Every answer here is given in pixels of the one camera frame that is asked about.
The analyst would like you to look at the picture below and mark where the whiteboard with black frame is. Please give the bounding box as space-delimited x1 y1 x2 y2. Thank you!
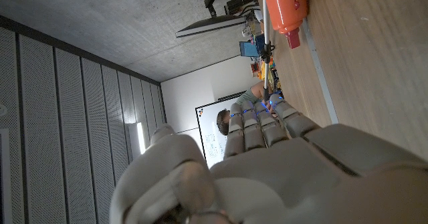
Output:
195 90 247 169

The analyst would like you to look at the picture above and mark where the black computer monitor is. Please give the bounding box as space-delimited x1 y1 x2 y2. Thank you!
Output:
175 15 248 39

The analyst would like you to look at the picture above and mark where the seated person green shirt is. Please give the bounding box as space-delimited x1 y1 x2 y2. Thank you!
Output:
216 81 274 136

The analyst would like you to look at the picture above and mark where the grey tape strip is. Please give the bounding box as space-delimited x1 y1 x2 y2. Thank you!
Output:
302 18 339 124

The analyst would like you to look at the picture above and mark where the light blue box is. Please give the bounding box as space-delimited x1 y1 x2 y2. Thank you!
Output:
239 40 260 58

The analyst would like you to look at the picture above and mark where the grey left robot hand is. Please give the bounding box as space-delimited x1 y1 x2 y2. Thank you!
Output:
109 93 428 224

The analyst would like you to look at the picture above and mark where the orange electric screwdriver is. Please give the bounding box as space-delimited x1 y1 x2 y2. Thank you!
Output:
260 0 309 49

